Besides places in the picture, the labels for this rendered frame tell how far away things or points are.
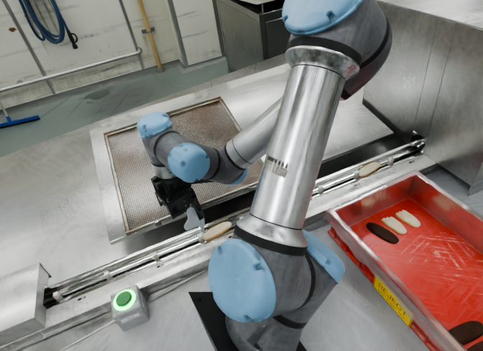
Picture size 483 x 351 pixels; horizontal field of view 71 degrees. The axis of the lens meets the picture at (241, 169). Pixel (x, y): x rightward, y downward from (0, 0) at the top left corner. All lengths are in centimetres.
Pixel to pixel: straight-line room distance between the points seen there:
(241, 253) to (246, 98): 105
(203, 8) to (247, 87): 288
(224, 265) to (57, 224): 96
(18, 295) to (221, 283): 69
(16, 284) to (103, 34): 370
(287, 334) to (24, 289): 71
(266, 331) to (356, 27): 52
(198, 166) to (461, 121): 79
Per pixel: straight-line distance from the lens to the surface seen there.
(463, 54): 112
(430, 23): 117
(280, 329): 66
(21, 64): 467
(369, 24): 56
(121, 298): 95
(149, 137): 76
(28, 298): 107
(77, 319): 106
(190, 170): 68
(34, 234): 141
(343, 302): 94
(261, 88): 151
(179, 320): 96
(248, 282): 48
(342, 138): 130
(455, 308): 99
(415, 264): 103
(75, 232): 131
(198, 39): 439
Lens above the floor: 164
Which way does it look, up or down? 39 degrees down
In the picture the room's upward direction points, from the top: 10 degrees counter-clockwise
